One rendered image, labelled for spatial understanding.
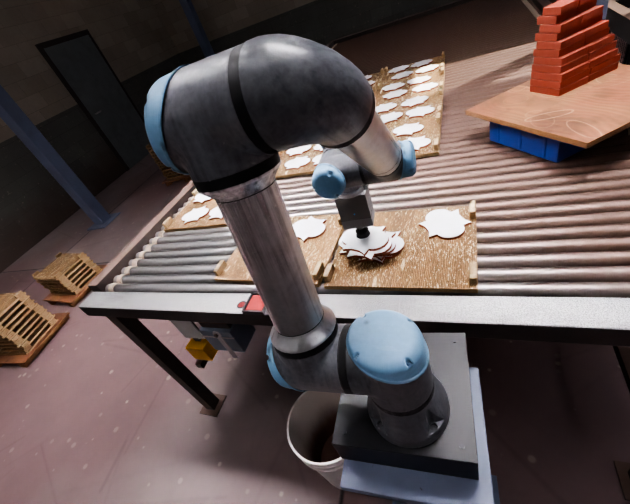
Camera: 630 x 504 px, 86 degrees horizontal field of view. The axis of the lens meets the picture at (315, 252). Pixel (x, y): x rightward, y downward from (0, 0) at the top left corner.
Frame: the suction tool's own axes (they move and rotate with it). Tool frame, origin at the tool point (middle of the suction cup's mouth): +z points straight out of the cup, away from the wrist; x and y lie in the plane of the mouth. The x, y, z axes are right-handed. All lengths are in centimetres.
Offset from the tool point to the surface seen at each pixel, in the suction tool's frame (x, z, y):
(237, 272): 2.6, 7.5, 46.0
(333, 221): -19.4, 7.5, 14.2
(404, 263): 6.2, 7.5, -10.7
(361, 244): 3.2, 1.3, 0.5
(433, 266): 8.5, 7.5, -18.4
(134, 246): -21, 6, 111
